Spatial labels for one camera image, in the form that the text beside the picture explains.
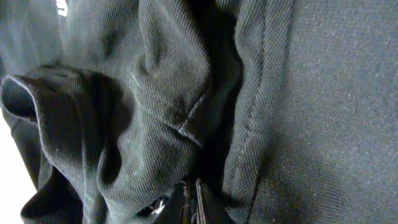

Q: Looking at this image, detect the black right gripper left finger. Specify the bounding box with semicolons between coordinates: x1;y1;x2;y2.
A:
153;180;190;224

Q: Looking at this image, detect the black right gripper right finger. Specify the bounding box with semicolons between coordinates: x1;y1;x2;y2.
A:
191;179;234;224

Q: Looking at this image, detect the black polo shirt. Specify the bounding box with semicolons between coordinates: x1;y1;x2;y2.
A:
1;0;397;223

